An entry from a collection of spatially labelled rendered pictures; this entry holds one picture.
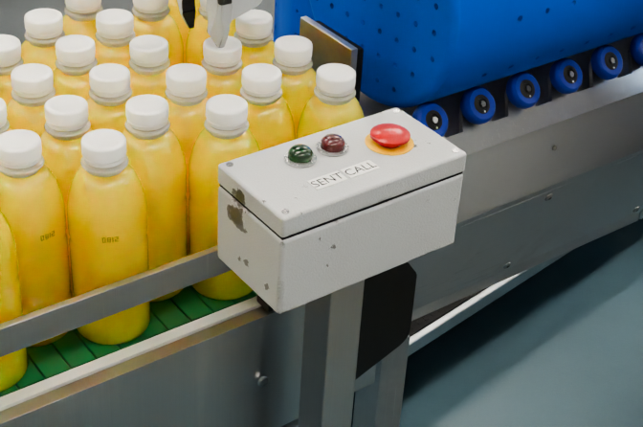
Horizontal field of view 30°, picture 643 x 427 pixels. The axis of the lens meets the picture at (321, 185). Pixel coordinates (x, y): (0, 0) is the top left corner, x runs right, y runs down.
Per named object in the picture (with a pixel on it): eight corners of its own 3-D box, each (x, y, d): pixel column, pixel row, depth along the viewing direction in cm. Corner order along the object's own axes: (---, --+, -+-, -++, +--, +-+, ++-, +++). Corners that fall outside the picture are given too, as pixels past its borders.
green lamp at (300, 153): (318, 161, 104) (318, 149, 103) (297, 168, 103) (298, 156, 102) (302, 150, 105) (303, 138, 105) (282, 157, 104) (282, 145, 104)
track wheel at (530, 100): (536, 66, 147) (525, 70, 149) (509, 75, 145) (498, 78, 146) (547, 101, 147) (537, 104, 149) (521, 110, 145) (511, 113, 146)
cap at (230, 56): (199, 67, 121) (199, 51, 120) (207, 50, 124) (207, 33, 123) (237, 71, 120) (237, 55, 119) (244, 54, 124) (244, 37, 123)
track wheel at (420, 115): (444, 96, 139) (433, 100, 141) (414, 105, 137) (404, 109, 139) (456, 133, 139) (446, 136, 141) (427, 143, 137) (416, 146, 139)
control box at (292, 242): (454, 244, 112) (468, 149, 106) (278, 317, 102) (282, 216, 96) (388, 193, 119) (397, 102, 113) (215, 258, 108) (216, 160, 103)
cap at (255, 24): (267, 43, 126) (267, 28, 125) (231, 38, 127) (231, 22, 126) (276, 28, 129) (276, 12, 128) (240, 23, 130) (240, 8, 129)
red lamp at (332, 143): (349, 150, 106) (350, 139, 105) (329, 157, 105) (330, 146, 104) (335, 140, 107) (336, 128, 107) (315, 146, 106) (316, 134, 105)
